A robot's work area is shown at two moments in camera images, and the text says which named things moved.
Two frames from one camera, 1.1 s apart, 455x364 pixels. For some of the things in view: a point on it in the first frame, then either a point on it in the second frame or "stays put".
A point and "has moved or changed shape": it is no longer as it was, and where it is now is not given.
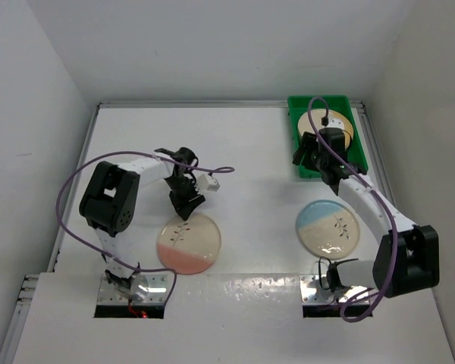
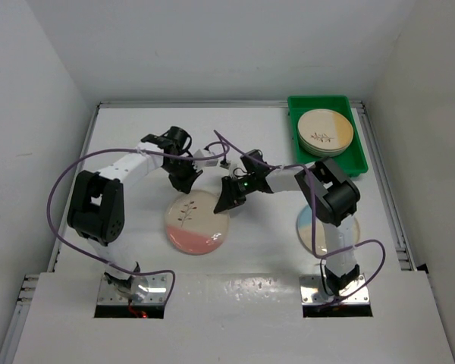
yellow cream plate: x=335 y=120 stays put
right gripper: x=306 y=144 → x=230 y=196
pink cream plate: x=188 y=246 has moved or changed shape
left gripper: x=184 y=208 → x=183 y=184
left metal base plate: x=157 y=292 stays put
